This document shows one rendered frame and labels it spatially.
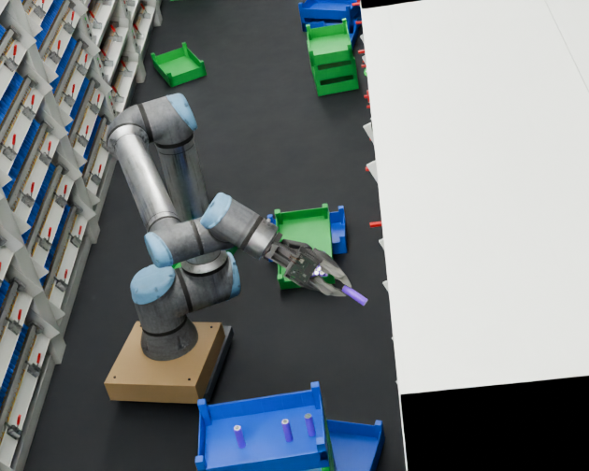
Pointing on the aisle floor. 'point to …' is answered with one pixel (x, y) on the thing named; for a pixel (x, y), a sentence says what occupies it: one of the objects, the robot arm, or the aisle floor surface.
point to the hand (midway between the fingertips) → (343, 287)
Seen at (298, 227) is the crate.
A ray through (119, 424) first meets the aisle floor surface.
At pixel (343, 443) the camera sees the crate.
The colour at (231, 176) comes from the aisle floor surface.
